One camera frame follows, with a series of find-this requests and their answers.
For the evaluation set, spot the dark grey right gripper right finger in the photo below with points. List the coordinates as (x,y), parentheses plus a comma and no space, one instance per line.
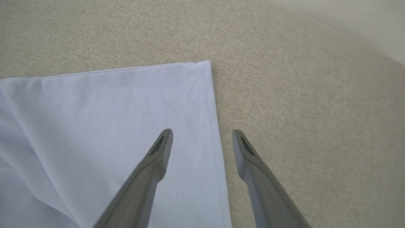
(265,196)

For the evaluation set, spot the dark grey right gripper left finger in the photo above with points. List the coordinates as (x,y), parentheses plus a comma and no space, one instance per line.
(142,190)

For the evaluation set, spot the light blue and white garment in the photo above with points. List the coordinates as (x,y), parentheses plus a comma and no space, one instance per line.
(95,110)

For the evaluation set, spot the grey-green fabric sofa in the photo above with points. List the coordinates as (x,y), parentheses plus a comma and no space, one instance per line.
(316,110)

